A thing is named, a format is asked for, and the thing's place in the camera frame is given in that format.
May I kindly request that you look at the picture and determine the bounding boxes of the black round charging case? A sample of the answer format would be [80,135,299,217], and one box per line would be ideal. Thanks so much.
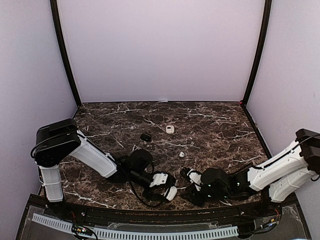
[140,133,152,143]

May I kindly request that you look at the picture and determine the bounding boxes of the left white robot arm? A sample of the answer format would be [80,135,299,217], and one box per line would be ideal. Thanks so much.
[30,118,178,218]

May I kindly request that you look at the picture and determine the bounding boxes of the white bud earbud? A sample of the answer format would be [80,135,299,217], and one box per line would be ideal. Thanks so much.
[179,152,186,158]

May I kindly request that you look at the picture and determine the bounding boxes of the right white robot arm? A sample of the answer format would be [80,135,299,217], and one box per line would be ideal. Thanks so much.
[180,128,320,217]

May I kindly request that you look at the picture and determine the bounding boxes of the black front table rail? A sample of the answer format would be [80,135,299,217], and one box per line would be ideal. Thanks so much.
[56,201,261,226]

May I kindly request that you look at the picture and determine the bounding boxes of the right black frame post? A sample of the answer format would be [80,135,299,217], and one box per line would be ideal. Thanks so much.
[241,0,272,108]

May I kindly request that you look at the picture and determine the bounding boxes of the white slotted cable duct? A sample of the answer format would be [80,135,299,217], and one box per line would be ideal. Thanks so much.
[31,213,239,240]

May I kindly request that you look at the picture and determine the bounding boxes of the left black frame post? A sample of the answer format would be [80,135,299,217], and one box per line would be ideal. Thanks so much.
[49,0,82,108]

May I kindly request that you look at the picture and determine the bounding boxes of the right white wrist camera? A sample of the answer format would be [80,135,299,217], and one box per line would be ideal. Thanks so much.
[180,167,202,187]

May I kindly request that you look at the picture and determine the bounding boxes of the beige gold-rimmed charging case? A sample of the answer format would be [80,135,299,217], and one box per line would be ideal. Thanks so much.
[165,125,175,134]

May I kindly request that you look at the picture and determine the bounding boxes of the white oval charging case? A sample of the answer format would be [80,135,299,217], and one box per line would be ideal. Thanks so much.
[164,186,178,202]

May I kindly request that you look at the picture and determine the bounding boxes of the black frame post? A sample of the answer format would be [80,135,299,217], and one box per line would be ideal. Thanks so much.
[49,0,82,108]
[241,0,272,108]

